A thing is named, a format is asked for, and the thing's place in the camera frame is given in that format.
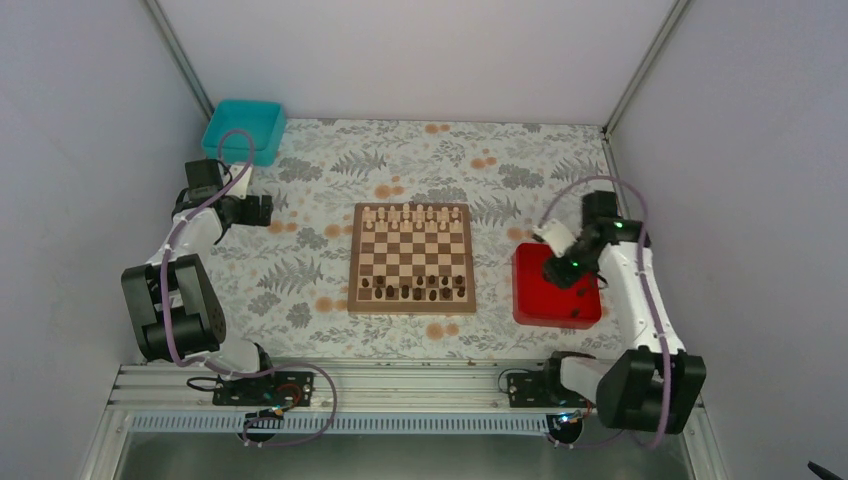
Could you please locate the red plastic tray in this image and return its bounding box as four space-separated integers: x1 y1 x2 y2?
512 243 603 330

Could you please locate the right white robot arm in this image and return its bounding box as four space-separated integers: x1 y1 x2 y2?
534 191 707 438

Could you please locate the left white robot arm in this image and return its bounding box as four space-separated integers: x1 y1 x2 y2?
121 159 279 405

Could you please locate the white chess pieces row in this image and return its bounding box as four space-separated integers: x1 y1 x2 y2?
354 203 471 233

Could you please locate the floral patterned table mat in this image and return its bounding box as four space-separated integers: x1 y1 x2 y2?
205 120 624 361

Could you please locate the teal plastic bin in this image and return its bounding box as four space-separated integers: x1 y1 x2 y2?
201 99 287 167

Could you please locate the wooden chessboard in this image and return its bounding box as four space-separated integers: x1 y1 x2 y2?
347 215 477 315

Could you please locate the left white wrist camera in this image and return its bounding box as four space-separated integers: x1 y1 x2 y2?
225 163 254 200

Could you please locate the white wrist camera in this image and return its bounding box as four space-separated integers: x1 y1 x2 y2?
225 163 254 200
532 219 576 258

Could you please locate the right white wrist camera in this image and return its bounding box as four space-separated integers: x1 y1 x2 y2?
532 219 576 258

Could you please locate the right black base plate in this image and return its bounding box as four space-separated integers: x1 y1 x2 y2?
497 368 594 409

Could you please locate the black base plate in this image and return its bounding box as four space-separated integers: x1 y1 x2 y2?
497 368 594 409
212 370 315 409

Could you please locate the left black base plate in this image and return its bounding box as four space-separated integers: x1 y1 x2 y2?
212 370 315 409

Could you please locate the aluminium mounting rail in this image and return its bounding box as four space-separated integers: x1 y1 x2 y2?
81 360 726 479

